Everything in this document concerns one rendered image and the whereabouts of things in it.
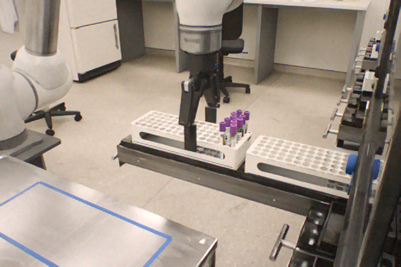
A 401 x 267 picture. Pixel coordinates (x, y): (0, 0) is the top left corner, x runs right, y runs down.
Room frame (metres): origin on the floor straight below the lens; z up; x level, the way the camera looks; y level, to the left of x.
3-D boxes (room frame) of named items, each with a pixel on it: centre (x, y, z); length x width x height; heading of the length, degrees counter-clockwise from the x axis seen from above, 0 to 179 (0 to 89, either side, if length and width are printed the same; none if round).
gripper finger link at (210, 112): (0.80, -0.01, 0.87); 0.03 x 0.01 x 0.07; 63
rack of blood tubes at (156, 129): (0.77, 0.04, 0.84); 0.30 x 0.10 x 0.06; 63
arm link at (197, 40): (0.76, 0.01, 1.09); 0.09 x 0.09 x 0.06
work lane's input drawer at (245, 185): (0.71, -0.08, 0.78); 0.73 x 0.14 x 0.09; 63
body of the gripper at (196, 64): (0.76, 0.01, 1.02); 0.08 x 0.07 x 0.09; 153
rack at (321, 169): (0.63, -0.24, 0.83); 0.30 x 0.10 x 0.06; 63
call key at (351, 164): (0.42, -0.21, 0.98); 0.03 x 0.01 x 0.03; 153
